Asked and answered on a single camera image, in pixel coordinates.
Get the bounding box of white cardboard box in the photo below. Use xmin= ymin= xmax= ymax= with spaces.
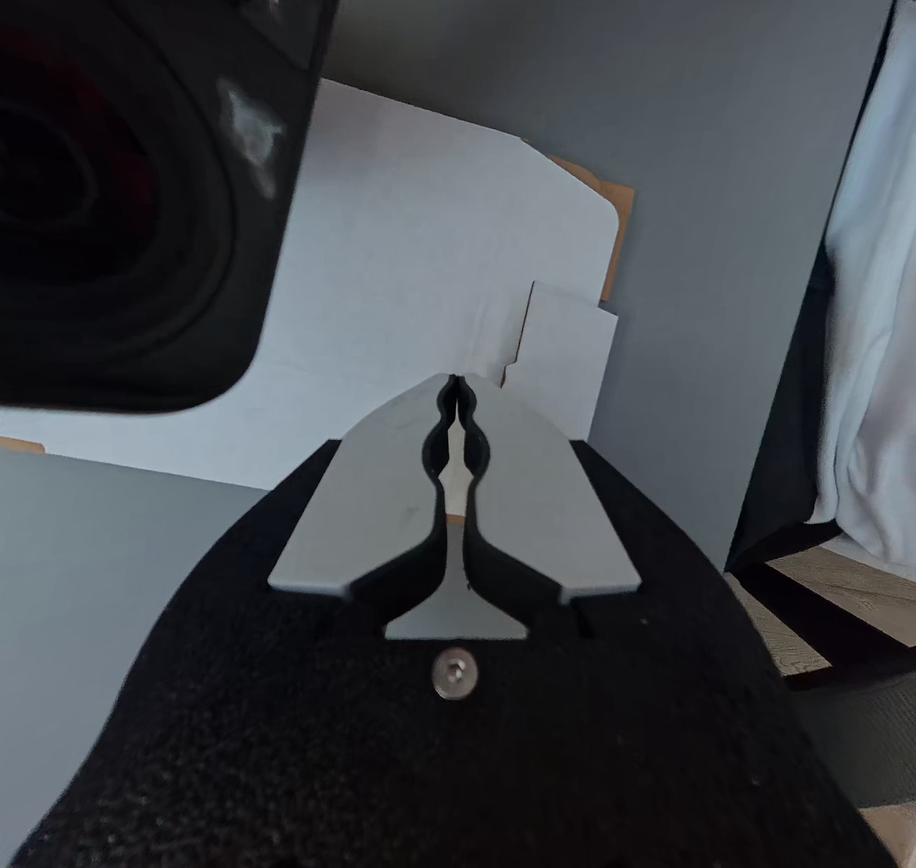
xmin=0 ymin=77 xmax=621 ymax=523

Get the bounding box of white cloth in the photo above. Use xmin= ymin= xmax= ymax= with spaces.
xmin=811 ymin=0 xmax=916 ymax=563

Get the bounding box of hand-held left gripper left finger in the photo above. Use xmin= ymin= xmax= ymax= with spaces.
xmin=267 ymin=373 xmax=457 ymax=602

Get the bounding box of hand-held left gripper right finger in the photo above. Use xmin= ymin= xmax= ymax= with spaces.
xmin=457 ymin=374 xmax=643 ymax=607

